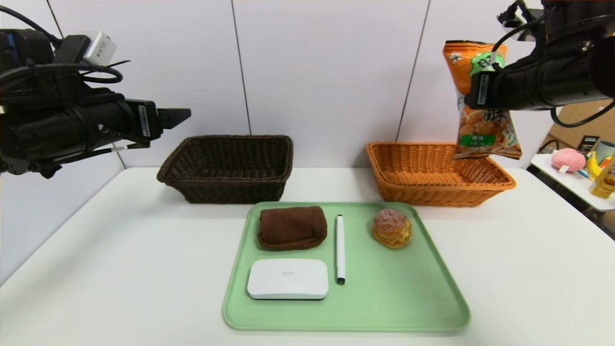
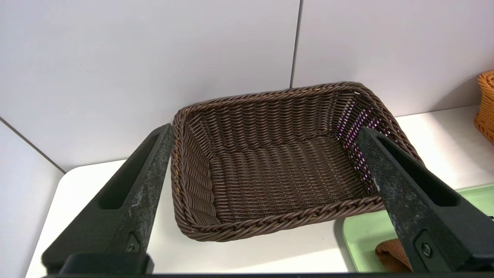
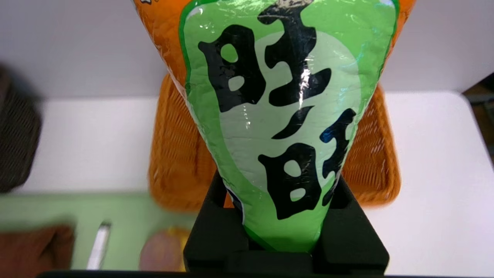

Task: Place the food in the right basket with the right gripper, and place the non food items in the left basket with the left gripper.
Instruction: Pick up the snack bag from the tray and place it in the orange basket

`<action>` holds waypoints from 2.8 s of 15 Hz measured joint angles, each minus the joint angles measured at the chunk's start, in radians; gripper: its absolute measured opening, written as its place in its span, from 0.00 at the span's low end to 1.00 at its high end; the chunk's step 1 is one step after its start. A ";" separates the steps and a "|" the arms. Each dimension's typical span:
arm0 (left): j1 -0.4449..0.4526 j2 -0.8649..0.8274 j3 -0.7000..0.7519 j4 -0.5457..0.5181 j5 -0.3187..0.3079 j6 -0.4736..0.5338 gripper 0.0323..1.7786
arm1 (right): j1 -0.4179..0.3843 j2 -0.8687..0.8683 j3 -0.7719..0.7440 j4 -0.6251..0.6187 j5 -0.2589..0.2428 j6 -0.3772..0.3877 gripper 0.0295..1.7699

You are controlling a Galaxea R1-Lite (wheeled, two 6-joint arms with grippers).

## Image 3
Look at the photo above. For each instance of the orange snack bag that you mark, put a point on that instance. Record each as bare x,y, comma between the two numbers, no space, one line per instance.
278,116

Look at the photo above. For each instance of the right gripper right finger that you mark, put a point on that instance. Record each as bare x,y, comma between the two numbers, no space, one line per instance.
351,243

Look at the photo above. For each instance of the dark brown wicker basket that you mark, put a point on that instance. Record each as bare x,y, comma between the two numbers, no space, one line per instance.
15,146

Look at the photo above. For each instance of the cream puff bun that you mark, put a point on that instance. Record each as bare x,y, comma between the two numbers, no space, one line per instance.
164,251

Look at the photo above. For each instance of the brown folded towel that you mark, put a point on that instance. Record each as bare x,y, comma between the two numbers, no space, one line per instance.
34,249

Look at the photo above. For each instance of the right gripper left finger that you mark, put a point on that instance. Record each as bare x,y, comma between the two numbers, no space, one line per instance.
212,239

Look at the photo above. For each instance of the orange wicker basket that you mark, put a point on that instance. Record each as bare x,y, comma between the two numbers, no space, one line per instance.
173,154

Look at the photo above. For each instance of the white marker pen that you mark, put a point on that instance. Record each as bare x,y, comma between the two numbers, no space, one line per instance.
98,247

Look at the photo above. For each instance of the light green plastic tray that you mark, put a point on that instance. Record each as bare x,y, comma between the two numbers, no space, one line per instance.
38,208

